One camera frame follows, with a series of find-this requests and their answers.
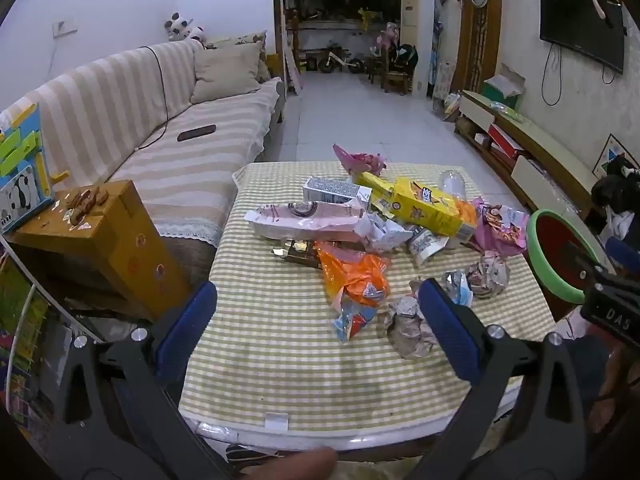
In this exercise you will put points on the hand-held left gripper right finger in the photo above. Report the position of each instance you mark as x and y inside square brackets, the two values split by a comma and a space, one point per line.
[450, 335]

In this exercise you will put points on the colourful picture book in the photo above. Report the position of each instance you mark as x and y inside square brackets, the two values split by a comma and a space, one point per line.
[20, 330]

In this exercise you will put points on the white wall socket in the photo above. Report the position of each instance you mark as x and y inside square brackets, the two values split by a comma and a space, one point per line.
[65, 27]

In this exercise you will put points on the yellow cardboard box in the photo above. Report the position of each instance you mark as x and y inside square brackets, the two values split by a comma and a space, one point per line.
[125, 250]

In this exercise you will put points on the long white pink bag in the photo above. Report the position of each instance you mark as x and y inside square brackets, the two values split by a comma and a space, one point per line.
[300, 225]

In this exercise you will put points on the bags beside cabinet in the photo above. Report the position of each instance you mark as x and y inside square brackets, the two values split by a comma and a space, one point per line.
[447, 100]

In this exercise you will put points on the white balance bike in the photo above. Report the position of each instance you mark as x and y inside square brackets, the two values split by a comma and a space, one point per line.
[340, 62]

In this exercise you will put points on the orange plastic bag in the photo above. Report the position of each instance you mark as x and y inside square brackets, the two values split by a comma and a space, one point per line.
[350, 272]

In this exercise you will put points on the white standing air conditioner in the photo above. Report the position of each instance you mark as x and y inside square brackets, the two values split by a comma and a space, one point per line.
[415, 35]

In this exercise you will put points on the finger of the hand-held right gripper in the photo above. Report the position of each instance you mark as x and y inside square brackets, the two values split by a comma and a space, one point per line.
[622, 252]
[575, 258]

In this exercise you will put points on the pink snack wrapper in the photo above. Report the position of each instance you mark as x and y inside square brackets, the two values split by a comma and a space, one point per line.
[500, 230]

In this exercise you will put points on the yellow snack box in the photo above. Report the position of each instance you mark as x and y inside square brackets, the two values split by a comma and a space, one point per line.
[425, 210]

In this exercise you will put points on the green plastic packet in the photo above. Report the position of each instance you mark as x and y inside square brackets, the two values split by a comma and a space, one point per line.
[507, 112]

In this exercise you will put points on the white paper bag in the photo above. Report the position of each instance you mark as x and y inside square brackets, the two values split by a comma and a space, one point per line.
[380, 232]

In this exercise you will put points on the plain beige pillow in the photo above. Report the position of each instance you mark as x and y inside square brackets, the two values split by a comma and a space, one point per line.
[225, 75]

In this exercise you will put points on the clear plastic bottle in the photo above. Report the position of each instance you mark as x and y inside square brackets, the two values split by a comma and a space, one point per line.
[451, 182]

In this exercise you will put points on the blue toy board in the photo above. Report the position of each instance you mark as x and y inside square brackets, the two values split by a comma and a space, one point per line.
[20, 170]

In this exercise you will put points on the wooden chair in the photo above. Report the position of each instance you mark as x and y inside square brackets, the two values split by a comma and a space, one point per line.
[395, 80]

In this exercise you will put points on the red bin with green rim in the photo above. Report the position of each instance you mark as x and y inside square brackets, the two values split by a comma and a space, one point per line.
[545, 240]

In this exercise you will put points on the long yellow wrapper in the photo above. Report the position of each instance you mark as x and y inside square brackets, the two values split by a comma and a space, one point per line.
[372, 182]

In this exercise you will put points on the white pink plush toy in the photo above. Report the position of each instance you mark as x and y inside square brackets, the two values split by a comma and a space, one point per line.
[197, 35]

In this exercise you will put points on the black white patterned paper cup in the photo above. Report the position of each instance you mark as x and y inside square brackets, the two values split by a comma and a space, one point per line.
[425, 247]

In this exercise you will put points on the white foam boards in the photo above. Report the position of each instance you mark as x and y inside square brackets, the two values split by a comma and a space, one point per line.
[292, 67]

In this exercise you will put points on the person's right hand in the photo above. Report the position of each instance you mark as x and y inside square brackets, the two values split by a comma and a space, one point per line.
[620, 390]

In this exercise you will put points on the white blue milk carton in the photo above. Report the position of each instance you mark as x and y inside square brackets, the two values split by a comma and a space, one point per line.
[330, 190]

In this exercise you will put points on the yellow checked tablecloth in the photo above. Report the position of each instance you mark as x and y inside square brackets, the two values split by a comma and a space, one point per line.
[280, 360]

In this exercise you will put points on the red box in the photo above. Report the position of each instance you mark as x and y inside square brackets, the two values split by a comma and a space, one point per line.
[505, 142]

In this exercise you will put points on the magenta pink wrapper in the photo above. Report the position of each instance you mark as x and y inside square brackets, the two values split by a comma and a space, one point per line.
[357, 160]

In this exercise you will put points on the black bag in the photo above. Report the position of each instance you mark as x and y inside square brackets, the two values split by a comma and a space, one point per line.
[404, 57]

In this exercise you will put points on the sofa with striped beige cover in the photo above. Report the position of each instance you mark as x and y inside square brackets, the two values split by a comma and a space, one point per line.
[150, 160]

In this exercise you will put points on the long cream television cabinet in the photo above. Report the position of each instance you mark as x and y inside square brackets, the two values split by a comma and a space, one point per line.
[540, 160]

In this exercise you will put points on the black wall television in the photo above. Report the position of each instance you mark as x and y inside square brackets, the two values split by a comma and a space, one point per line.
[580, 25]

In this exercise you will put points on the yellow toy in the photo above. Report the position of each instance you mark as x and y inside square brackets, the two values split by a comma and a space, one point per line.
[367, 17]

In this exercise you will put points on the brown gold packet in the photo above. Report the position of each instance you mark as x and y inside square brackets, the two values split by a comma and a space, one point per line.
[300, 255]

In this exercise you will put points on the person's left hand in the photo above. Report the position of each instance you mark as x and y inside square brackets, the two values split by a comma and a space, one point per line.
[300, 466]

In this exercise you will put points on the black white plush toy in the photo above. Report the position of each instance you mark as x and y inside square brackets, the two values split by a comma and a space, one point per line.
[177, 27]

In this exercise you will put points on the carved wooden door frame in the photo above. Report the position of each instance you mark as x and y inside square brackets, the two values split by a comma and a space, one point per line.
[480, 45]

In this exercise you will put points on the silver foil packet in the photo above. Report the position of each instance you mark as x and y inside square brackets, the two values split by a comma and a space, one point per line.
[457, 282]

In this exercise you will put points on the silver wrapper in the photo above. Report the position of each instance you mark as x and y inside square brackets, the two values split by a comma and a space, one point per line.
[487, 275]

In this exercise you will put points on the green box with white flaps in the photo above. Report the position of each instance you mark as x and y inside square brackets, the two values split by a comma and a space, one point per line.
[502, 92]

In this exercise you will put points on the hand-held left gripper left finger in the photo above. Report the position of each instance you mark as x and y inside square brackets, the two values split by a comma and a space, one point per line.
[185, 330]

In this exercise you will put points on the geometric pattern poster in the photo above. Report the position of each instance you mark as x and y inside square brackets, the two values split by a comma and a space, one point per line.
[610, 157]

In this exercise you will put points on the small blue red wrapper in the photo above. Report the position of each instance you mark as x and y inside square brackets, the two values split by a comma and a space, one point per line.
[352, 325]

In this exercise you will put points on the black phone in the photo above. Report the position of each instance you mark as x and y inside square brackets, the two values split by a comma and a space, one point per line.
[196, 133]

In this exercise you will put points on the patterned pillow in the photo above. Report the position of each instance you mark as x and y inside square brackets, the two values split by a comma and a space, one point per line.
[250, 39]

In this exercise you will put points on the pile of dark clothes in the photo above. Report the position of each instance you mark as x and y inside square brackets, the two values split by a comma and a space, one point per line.
[617, 195]

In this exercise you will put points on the pile of brown nuts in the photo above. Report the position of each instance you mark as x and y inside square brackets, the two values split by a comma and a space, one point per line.
[85, 202]

